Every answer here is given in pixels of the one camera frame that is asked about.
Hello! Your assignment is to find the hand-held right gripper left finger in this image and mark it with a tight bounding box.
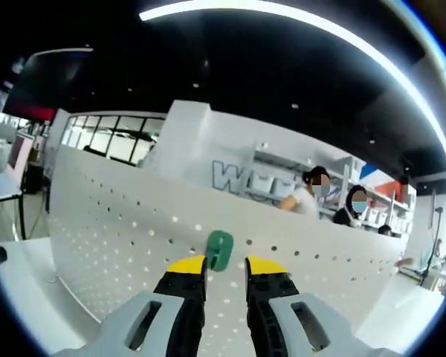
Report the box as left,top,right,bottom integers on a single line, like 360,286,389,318
72,254,209,357

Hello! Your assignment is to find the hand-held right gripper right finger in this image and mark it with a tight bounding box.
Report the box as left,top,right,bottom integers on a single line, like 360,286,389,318
244,255,380,357

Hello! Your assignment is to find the green hook assembly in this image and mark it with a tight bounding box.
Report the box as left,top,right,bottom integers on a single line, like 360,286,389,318
204,230,234,271

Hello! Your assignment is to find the white perforated mounting plate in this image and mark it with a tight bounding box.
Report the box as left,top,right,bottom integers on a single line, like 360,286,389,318
44,143,412,357

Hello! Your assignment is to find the black office chair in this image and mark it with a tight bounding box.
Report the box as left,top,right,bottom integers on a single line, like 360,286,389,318
22,165,45,196

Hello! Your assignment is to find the pink framed monitor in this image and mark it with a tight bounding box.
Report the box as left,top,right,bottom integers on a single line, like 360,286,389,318
6,133,34,174

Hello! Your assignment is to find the large dark hanging screen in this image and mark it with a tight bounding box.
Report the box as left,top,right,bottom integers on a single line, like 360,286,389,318
1,48,94,120

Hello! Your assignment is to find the white shelf rack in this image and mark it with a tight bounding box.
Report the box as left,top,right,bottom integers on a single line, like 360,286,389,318
245,141,417,239

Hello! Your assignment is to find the black tripod stand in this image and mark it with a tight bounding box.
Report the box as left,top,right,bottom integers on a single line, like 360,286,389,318
419,187,445,287

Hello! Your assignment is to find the long ceiling light strip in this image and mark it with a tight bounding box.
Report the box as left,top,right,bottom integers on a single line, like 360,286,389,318
138,0,446,187

